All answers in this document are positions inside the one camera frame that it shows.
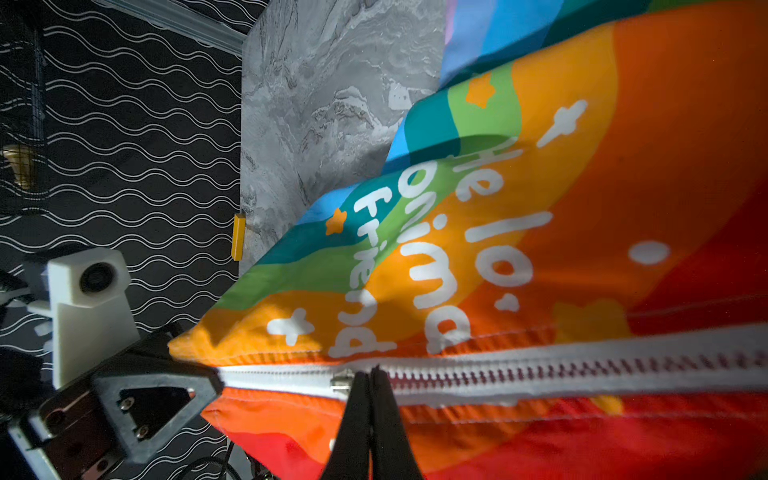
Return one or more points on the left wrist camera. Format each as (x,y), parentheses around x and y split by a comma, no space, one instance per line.
(83,291)

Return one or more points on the rainbow kids zip jacket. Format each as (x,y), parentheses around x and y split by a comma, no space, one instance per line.
(562,267)

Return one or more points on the brass fitting in basket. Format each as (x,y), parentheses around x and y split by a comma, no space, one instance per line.
(22,161)

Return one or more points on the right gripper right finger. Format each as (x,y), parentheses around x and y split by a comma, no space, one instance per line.
(391,453)

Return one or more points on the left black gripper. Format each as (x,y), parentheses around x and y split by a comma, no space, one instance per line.
(123,410)

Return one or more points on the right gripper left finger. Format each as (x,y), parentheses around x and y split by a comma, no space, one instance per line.
(350,457)

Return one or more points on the yellow block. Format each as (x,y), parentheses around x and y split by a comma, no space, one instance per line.
(238,236)

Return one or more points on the black wire wall basket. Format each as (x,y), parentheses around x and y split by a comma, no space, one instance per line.
(23,105)

